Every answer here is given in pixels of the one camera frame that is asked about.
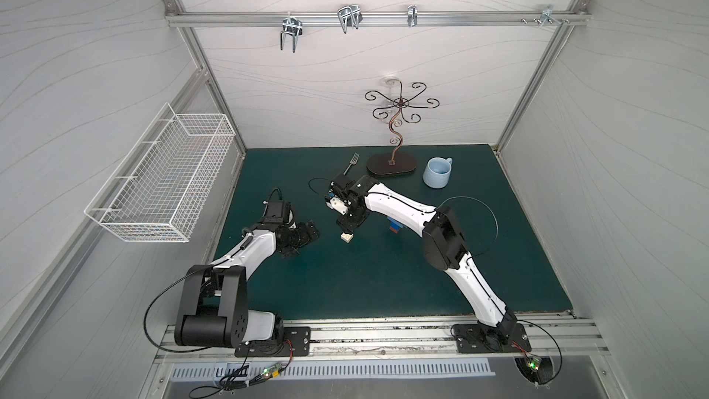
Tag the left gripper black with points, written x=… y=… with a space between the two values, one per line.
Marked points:
x=302 y=235

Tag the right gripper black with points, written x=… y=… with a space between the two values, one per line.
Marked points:
x=348 y=219

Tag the cream square lego brick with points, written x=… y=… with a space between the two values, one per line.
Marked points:
x=347 y=237

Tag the light blue long lego brick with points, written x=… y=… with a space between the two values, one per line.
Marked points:
x=394 y=225

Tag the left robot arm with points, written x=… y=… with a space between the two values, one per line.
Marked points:
x=213 y=310

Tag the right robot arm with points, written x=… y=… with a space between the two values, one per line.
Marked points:
x=444 y=246

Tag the silver metal fork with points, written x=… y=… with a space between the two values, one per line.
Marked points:
x=353 y=162

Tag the brown metal mug tree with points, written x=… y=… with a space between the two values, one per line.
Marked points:
x=397 y=111

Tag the green table mat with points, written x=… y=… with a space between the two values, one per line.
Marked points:
x=379 y=273

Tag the light blue mug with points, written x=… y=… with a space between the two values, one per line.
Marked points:
x=438 y=172

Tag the white vent strip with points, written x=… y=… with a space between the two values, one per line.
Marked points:
x=396 y=369

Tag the metal double hook middle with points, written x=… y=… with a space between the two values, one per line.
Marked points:
x=349 y=17

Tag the metal double hook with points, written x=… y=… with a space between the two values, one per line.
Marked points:
x=292 y=28
x=349 y=17

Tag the metal double hook left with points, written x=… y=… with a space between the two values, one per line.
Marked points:
x=292 y=28

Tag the small metal hook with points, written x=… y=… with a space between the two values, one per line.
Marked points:
x=412 y=16

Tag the metal hook right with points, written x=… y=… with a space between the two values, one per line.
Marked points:
x=546 y=18

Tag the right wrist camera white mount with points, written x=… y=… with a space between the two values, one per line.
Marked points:
x=335 y=203

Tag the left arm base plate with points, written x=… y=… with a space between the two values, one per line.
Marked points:
x=293 y=341

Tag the white wire basket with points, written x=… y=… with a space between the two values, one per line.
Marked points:
x=159 y=189

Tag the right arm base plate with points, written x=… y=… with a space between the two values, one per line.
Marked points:
x=471 y=339

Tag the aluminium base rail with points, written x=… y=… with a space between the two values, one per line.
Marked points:
x=550 y=334

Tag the aluminium top rail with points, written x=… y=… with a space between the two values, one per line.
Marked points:
x=393 y=19

